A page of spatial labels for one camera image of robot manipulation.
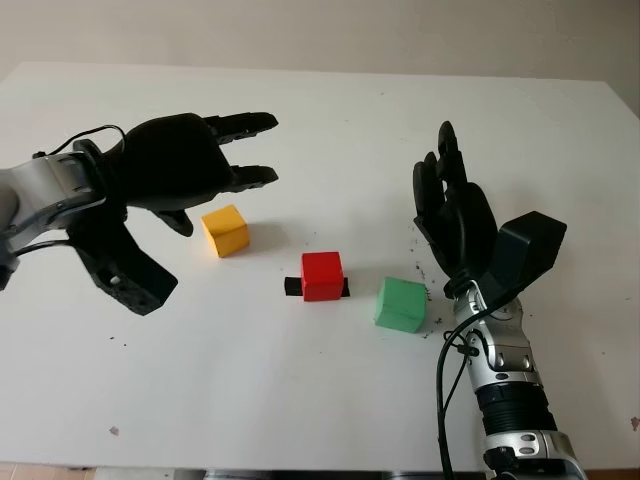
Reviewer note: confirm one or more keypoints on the red cube block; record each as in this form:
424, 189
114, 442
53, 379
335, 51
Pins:
322, 275

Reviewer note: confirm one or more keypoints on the black tape strip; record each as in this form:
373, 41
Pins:
292, 287

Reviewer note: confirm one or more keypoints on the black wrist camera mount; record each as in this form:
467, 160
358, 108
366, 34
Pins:
130, 280
530, 250

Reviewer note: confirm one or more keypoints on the yellow cube block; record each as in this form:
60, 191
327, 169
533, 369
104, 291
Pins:
227, 232

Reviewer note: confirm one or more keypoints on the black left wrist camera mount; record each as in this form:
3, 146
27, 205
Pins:
130, 280

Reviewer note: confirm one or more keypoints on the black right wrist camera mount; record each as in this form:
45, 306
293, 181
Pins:
530, 250

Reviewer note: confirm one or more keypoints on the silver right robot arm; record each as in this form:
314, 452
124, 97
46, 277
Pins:
510, 360

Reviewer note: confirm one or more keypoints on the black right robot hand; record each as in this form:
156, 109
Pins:
465, 220

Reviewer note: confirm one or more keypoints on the green cube block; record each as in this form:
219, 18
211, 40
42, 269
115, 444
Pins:
400, 305

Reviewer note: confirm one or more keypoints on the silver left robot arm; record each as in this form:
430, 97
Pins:
35, 190

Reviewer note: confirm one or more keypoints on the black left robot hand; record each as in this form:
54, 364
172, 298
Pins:
170, 165

